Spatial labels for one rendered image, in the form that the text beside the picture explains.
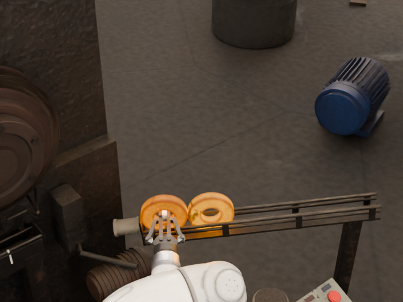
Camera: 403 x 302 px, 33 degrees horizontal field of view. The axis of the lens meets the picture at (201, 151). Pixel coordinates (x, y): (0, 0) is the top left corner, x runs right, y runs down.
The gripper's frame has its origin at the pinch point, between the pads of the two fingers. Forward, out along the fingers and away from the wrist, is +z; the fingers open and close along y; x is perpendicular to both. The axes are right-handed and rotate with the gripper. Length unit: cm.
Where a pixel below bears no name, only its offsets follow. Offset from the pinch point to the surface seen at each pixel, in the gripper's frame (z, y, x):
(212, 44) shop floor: 236, 35, -86
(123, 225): -1.5, -13.7, -4.7
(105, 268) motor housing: -6.9, -20.8, -19.9
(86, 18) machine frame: 27, -22, 57
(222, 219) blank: -1.6, 19.2, -3.4
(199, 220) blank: -1.6, 11.6, -3.5
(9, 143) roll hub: -15, -41, 44
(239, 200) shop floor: 80, 37, -78
